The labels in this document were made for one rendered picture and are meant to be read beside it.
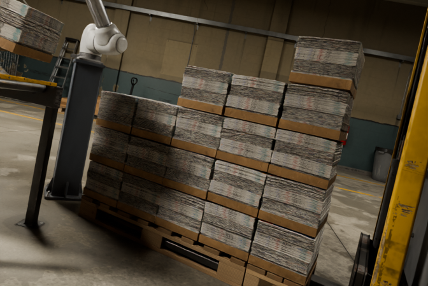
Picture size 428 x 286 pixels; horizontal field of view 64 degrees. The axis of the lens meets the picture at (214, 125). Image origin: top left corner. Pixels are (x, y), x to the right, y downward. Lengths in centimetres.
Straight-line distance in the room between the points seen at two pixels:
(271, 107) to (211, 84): 36
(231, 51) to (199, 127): 700
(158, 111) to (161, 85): 698
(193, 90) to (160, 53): 723
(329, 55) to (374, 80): 744
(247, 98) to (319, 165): 48
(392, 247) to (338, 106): 62
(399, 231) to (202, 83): 115
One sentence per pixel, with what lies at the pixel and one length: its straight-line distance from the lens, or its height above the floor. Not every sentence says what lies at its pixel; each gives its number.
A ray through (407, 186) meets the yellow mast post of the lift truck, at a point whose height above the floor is 73.
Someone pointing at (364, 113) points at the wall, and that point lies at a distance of 901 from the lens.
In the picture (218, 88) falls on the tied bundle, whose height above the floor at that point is 97.
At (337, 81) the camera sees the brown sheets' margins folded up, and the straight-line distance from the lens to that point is 166.
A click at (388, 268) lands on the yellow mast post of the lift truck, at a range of 151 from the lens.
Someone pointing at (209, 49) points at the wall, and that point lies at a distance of 885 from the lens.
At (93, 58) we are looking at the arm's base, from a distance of 261.
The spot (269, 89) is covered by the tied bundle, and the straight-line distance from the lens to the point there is 172.
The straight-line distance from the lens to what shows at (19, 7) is 184.
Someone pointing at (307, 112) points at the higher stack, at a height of 93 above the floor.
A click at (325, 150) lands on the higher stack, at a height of 78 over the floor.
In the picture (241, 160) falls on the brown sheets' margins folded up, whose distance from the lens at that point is 175.
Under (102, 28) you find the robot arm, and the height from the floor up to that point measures 123.
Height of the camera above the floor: 87
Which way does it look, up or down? 3 degrees down
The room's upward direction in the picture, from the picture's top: 12 degrees clockwise
